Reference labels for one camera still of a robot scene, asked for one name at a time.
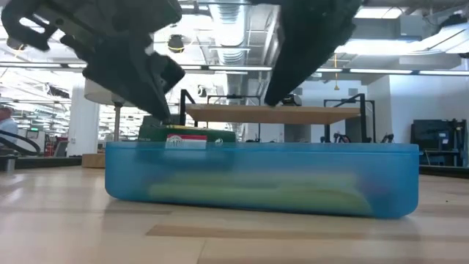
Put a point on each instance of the white shade table lamp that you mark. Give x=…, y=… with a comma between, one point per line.
x=96, y=97

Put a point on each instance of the person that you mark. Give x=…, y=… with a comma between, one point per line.
x=7, y=126

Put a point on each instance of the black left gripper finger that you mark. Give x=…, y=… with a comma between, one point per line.
x=128, y=73
x=172, y=73

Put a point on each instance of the black aluminium mounting frame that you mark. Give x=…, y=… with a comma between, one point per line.
x=447, y=171
x=47, y=163

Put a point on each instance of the blue translucent plastic pencil case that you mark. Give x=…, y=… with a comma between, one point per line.
x=293, y=161

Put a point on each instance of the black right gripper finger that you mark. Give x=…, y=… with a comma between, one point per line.
x=300, y=62

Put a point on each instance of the black rectangular device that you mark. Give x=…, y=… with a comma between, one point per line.
x=295, y=100

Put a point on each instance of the wooden shelf with black legs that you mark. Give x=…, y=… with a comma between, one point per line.
x=293, y=114

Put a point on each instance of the black round ceiling device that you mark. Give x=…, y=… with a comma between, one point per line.
x=176, y=42

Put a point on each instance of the silver ceiling air duct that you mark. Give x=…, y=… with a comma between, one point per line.
x=231, y=33

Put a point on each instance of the green yellow crayon box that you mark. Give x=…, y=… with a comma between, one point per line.
x=183, y=132

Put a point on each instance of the black equipment rack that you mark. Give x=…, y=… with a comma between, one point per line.
x=428, y=135

